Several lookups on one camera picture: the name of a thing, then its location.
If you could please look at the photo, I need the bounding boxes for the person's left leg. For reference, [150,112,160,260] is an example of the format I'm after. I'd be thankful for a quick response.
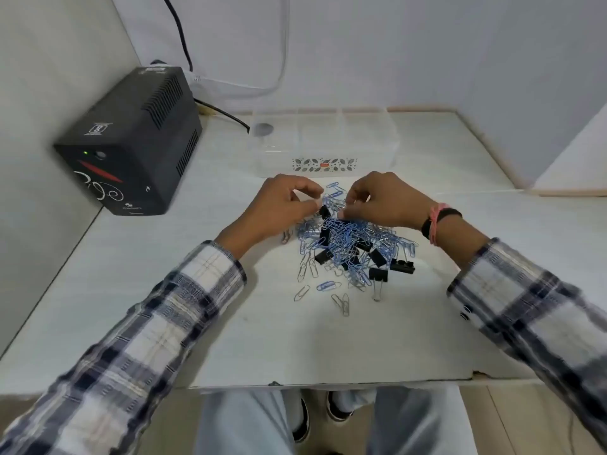
[193,390,296,455]

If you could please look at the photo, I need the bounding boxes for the person's right hand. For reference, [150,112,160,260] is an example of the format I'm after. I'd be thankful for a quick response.
[339,171,438,230]

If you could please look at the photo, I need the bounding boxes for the person's right shoe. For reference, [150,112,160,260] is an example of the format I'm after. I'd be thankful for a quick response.
[326,391,354,422]

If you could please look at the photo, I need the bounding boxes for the person's right leg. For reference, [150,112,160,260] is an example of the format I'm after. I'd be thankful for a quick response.
[366,385,466,455]

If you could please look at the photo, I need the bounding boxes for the pink wristband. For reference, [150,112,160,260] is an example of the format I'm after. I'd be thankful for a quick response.
[429,203,451,245]

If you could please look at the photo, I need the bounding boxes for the group of black binder clips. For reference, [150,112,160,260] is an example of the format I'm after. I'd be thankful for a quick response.
[313,205,416,302]

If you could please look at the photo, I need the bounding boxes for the clear plastic organiser box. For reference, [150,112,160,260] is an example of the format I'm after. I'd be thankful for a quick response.
[248,107,398,179]

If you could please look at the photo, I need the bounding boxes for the black power cable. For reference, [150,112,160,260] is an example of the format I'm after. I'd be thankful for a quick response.
[160,0,194,72]

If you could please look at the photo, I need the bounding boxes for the black power backup unit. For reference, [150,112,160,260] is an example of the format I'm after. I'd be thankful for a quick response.
[53,66,204,217]

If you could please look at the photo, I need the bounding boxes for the black wristband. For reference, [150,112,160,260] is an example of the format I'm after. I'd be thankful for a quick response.
[420,208,463,240]

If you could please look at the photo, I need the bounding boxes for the person's left hand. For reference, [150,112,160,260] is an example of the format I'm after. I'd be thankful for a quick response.
[216,174,325,259]

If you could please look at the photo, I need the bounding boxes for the person's leg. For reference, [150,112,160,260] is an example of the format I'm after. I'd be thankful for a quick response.
[193,390,296,455]
[366,385,466,455]

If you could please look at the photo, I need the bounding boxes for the person's left forearm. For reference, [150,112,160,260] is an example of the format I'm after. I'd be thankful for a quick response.
[0,240,248,455]

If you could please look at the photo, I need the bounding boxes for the person's right forearm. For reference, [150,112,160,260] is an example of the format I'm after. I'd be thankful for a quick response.
[431,216,607,452]

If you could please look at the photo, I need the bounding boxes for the pile of blue paper clips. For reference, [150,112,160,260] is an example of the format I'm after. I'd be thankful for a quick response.
[281,182,419,318]

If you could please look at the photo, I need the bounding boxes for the person's shoe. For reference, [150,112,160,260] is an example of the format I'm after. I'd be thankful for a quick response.
[326,391,354,422]
[291,398,312,444]

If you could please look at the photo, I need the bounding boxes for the white cable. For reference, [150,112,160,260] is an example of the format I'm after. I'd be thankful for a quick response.
[191,0,291,92]

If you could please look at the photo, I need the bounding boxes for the person's left shoe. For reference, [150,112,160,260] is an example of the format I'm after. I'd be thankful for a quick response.
[291,398,312,444]

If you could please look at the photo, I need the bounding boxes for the thin black cable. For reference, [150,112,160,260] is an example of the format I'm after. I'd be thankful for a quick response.
[193,98,251,134]

